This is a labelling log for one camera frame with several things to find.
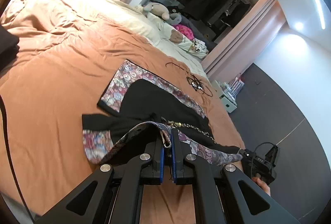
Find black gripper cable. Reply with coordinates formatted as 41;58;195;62
0;94;35;223

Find folded black garment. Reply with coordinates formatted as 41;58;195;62
0;26;20;71

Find cream bed sheet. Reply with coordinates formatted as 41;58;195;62
11;0;207;78

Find brown bed blanket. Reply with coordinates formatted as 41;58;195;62
1;0;244;215

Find black cable on bed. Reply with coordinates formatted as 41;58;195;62
165;61;214;98

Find cream bear print pillow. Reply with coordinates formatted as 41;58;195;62
148;13;209;60

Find black floral patterned pants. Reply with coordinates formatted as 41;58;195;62
82;60;243;166

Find person right hand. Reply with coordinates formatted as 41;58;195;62
252;177;271;196

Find pink knitted cloth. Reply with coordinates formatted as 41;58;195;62
173;24;195;40

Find grey plush elephant toy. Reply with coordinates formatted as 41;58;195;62
143;2;182;25

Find pink curtain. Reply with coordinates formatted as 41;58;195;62
122;0;286;82

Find white bedside cabinet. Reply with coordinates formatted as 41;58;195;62
211;77;244;113

